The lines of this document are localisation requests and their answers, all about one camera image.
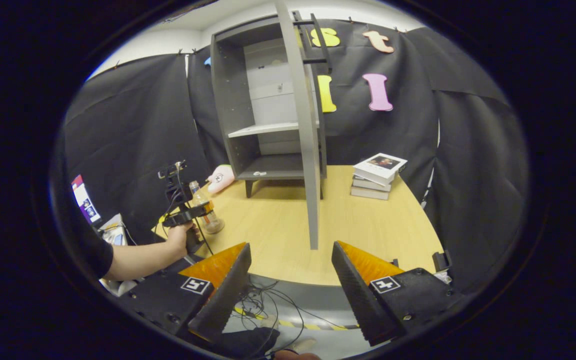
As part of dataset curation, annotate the dark trouser leg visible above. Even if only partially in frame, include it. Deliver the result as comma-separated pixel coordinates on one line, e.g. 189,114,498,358
217,327,282,359

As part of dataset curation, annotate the pink plush toy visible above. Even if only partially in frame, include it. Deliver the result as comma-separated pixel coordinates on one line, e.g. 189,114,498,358
206,164,237,195

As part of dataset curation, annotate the thin grey book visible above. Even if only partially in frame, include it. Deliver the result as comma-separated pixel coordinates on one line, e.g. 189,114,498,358
351,175,393,193

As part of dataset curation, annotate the thick grey book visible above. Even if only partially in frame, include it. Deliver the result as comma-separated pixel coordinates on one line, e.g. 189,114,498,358
350,185,390,201

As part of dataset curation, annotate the white crumpled item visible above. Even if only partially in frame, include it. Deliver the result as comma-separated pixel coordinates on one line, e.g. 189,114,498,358
435,269,462,286

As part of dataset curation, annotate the black backdrop cloth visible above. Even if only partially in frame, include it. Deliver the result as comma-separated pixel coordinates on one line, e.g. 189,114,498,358
63,19,529,296

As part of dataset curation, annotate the white book with photo cover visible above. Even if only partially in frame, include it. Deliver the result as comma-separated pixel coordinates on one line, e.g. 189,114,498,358
352,152,409,187

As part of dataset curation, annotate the dark grey cabinet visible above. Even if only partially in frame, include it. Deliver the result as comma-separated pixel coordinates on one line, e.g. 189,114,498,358
210,14,329,201

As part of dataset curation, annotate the tangle of black floor cables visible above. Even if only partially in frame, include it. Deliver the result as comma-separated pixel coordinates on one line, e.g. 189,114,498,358
235,277,359,351

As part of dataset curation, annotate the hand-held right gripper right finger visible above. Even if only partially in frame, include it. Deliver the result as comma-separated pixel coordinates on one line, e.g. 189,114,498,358
331,240,465,347

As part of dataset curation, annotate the clear bottle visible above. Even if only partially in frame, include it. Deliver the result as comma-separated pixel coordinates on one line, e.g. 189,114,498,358
188,180,225,235

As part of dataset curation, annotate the computer monitor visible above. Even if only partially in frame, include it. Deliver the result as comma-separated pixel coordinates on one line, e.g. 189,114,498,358
70,174,103,225

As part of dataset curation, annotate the black shirt sleeve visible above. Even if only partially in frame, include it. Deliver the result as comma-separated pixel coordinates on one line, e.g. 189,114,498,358
60,210,115,281

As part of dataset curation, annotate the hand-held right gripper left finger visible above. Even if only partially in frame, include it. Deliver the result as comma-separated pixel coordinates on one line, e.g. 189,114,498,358
117,242,253,345

